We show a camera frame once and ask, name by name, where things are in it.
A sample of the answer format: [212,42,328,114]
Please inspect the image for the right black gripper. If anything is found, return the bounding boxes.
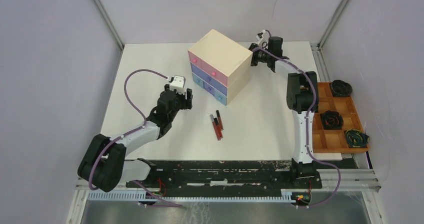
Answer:
[235,43,271,67]

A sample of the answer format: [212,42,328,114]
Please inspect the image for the silver red mascara tube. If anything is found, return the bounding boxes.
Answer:
[209,114,220,140]

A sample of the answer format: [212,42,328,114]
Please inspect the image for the pastel wooden drawer chest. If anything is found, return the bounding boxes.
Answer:
[187,29,253,106]

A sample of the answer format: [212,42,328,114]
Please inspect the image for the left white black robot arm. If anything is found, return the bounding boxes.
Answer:
[77,84,193,192]

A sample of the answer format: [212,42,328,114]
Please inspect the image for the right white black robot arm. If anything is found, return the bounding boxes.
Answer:
[249,33,319,188]

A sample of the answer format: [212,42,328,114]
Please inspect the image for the dark red lip gloss tube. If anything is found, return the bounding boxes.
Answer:
[216,110,224,131]

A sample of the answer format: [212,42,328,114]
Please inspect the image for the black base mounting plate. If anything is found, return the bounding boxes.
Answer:
[140,159,355,197]

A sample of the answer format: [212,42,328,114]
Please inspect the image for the black coiled band top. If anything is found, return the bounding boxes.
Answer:
[330,80,353,97]

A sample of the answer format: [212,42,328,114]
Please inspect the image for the black coiled band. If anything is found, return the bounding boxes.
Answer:
[320,110,344,130]
[330,80,353,97]

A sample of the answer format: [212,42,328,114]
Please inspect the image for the black coiled band middle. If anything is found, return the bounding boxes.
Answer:
[320,110,344,130]

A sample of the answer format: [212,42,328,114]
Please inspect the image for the orange wooden compartment tray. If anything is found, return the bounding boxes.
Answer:
[312,82,370,154]

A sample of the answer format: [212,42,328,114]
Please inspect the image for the green yellow coiled band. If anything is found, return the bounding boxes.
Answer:
[344,129,370,148]

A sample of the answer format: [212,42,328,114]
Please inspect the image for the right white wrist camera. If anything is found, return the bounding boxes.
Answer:
[256,29,271,45]

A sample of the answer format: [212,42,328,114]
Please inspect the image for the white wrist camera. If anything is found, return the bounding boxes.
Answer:
[256,29,271,45]
[167,75,186,95]

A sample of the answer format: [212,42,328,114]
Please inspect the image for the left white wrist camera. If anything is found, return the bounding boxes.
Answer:
[167,75,186,95]

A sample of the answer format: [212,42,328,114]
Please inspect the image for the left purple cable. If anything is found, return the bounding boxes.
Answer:
[88,69,185,208]

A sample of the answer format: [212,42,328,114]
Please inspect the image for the white slotted cable duct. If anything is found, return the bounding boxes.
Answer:
[86,188,312,204]

